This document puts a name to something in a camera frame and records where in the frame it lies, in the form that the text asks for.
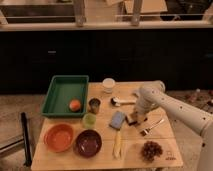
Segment green plastic tray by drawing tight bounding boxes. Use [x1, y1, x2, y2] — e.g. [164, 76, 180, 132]
[42, 75, 89, 118]

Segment blue sponge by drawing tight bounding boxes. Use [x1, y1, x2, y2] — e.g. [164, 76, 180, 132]
[109, 111, 126, 130]

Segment small green cup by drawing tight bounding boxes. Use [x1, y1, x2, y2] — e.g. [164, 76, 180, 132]
[82, 113, 96, 129]

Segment yellow banana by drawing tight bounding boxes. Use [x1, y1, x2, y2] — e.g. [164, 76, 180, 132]
[113, 131, 122, 158]

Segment orange fruit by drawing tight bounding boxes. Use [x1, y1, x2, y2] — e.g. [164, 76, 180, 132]
[69, 99, 81, 112]

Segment orange bowl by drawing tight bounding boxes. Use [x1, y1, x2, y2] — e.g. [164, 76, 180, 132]
[43, 123, 74, 153]

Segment bunch of dark grapes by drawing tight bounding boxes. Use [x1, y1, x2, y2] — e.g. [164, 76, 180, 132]
[141, 141, 163, 162]

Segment black bar beside table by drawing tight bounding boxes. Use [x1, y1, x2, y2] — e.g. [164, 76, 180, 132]
[21, 112, 32, 167]

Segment metal cup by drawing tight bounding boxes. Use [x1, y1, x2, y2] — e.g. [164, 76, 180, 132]
[89, 98, 101, 114]

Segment white cup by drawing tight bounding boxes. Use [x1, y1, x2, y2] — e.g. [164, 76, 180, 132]
[102, 78, 115, 93]

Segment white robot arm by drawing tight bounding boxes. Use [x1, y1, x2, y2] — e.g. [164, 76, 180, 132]
[134, 81, 213, 171]

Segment silver fork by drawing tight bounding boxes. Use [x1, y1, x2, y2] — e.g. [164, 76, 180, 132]
[140, 118, 164, 136]

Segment purple bowl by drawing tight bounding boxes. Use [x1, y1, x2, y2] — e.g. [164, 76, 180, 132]
[74, 129, 102, 158]

